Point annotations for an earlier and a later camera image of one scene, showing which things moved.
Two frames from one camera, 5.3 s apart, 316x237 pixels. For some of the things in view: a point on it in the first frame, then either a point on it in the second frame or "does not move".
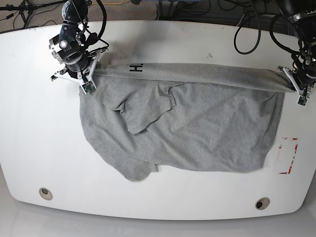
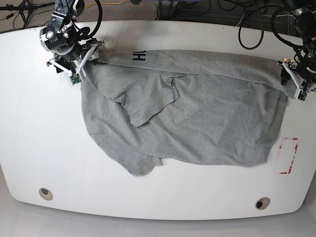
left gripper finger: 72,74 → 58,70
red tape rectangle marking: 280,147 does not move
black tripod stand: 26,9 does not move
